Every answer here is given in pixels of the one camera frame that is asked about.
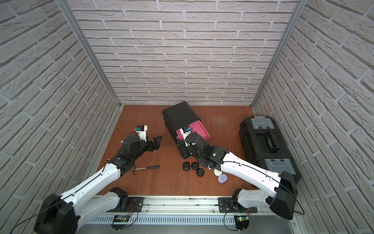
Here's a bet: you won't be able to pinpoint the right controller board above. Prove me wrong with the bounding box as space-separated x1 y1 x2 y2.
234 216 250 232

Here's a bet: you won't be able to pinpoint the purple earphone case lower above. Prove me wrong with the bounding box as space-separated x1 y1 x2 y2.
218 174 228 184

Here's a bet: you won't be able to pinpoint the white earphone case lower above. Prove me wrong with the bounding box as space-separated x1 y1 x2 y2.
213 169 222 176

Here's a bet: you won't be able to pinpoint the controller board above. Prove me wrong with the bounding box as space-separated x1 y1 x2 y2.
234 216 250 232
111 215 131 231

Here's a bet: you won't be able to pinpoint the aluminium corner post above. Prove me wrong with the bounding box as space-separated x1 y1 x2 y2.
56 0 121 109
250 0 308 107

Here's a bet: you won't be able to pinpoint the left aluminium corner post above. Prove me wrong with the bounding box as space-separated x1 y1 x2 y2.
56 0 121 109

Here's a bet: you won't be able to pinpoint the black drawer cabinet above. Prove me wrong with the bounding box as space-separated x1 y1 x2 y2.
162 101 201 143

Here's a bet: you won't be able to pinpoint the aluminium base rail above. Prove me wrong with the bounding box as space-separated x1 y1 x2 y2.
84 195 302 226

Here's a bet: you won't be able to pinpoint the left controller board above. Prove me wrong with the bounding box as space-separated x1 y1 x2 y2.
111 215 131 231

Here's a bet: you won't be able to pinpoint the black earphone case square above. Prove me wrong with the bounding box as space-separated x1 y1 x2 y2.
182 162 191 171

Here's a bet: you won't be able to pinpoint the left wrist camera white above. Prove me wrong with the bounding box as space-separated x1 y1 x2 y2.
135 125 148 141

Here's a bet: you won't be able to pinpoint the right aluminium corner post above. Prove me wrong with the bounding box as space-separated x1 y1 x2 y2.
250 0 308 107

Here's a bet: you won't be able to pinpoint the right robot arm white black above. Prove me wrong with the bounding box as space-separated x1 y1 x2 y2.
177 132 298 220

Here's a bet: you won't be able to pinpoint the pink drawer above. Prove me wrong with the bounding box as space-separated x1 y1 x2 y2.
175 121 210 141

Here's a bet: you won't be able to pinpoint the black earphone case round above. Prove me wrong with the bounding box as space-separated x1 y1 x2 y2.
191 162 199 170

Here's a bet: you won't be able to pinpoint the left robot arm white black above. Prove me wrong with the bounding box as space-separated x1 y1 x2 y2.
34 135 162 234

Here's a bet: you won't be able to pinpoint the black toolbox grey latches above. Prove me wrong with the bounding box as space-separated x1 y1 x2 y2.
239 117 302 183

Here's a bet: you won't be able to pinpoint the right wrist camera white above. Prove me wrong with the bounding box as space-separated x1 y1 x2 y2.
178 125 192 140

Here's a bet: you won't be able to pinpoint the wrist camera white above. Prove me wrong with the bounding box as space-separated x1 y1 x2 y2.
178 125 192 140
135 125 148 141

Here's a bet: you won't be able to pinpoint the hammer black handle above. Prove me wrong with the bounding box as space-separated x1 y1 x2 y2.
132 165 160 175

